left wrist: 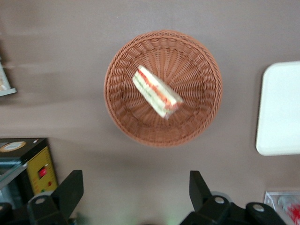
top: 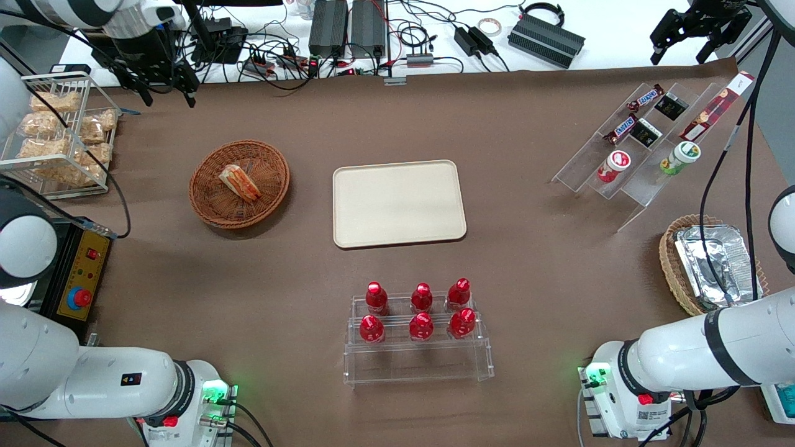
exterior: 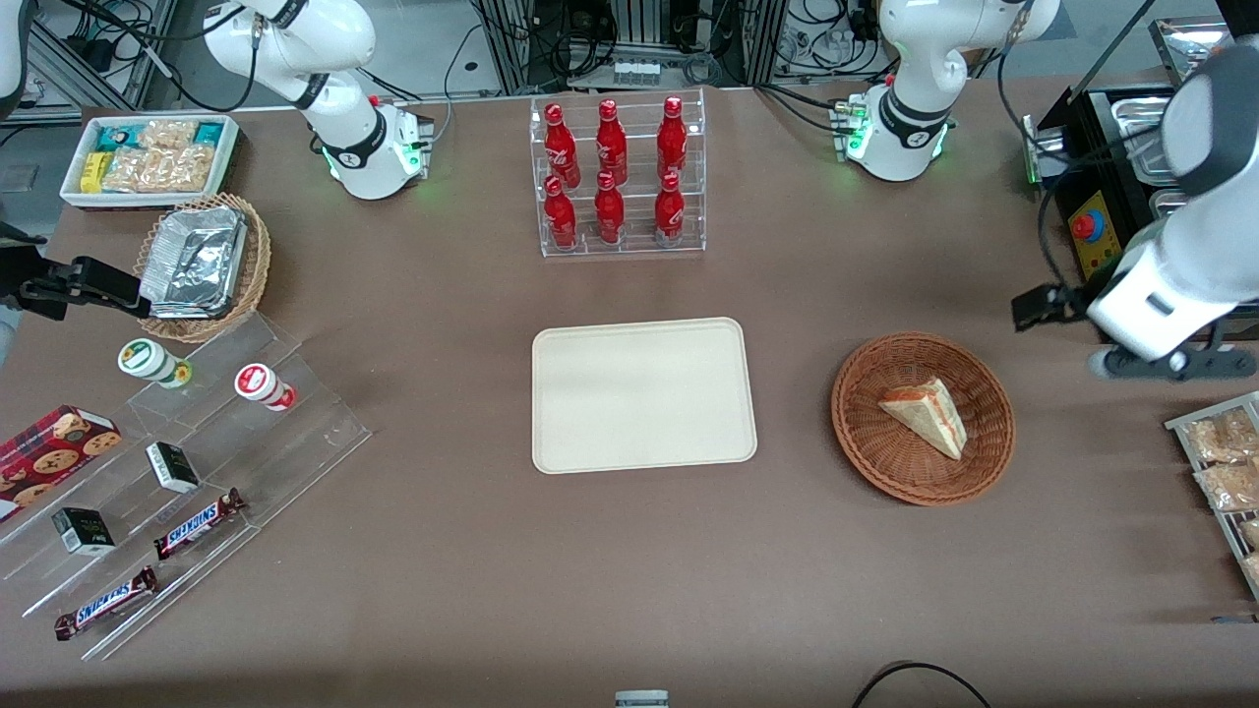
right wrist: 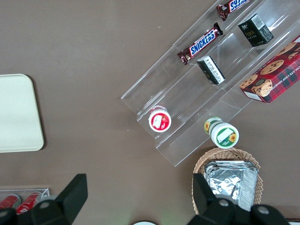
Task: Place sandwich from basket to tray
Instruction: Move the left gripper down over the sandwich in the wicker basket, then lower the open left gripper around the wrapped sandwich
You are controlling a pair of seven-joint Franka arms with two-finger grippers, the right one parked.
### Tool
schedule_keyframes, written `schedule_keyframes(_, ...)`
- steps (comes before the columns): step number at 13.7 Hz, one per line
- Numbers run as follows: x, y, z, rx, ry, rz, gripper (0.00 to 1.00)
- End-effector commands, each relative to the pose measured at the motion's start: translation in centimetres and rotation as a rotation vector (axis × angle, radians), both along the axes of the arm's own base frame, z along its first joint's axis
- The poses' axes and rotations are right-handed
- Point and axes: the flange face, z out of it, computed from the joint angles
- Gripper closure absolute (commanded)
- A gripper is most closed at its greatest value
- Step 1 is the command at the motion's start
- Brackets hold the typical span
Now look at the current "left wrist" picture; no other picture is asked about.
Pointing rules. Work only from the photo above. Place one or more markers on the clear acrylic bottle rack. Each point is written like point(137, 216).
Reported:
point(270, 199)

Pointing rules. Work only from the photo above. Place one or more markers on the black yellow display cabinet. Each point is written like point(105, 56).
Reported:
point(39, 161)

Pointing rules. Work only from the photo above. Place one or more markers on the brown round wicker basket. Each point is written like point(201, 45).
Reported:
point(187, 70)

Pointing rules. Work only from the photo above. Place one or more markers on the triangle sandwich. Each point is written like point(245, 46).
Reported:
point(154, 90)

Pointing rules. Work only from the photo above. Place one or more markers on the clear cracker snack bag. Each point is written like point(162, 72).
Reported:
point(2, 80)

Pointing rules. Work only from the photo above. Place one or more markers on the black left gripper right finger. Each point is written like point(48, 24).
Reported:
point(199, 192)

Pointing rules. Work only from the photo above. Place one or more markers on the red cola bottle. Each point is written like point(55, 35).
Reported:
point(291, 209)

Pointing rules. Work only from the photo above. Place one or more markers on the grey snack tray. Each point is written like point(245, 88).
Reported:
point(9, 91)

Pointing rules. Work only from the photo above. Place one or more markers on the cream plastic tray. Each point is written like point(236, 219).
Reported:
point(281, 107)

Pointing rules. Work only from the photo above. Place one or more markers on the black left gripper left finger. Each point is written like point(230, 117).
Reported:
point(69, 194)

